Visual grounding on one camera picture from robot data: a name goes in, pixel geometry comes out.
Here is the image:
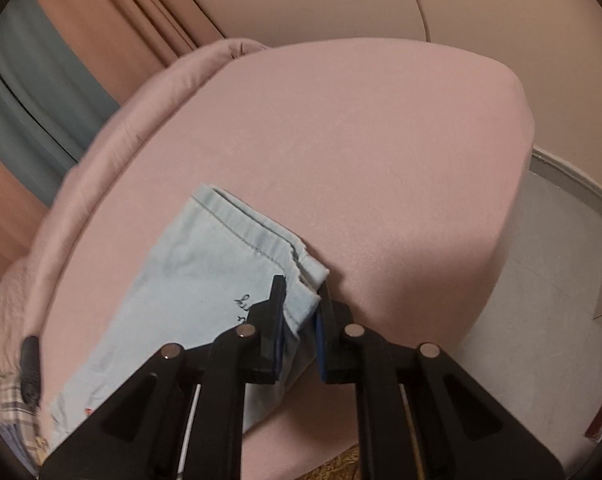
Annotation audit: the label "dark folded cloth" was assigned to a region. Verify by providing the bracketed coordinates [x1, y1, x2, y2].
[20, 335, 42, 409]

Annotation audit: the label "pink bed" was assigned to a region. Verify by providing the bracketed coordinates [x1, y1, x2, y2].
[0, 37, 535, 480]

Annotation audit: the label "pink pillow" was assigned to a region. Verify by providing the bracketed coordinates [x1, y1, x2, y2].
[0, 255, 37, 381]

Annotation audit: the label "white baseboard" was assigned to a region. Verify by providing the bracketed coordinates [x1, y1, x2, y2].
[530, 145, 602, 241]

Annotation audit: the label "light blue denim pants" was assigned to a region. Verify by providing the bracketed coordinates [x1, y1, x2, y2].
[46, 183, 330, 453]

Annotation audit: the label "brown patterned rug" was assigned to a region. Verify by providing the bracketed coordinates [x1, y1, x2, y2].
[241, 447, 367, 480]

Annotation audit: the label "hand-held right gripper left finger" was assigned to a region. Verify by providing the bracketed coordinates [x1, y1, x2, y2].
[38, 275, 288, 480]

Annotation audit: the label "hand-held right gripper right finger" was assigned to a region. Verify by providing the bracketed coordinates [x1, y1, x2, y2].
[313, 280, 566, 480]

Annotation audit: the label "pink duvet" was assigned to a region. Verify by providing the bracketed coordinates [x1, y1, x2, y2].
[0, 37, 272, 386]

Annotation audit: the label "plaid folded cloth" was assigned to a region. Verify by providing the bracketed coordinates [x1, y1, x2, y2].
[0, 385, 47, 441]

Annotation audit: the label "pink curtain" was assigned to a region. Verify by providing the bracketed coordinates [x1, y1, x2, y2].
[28, 0, 232, 108]
[0, 137, 59, 283]

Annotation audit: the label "blue curtain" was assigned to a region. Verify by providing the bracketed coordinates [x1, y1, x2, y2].
[0, 0, 123, 207]

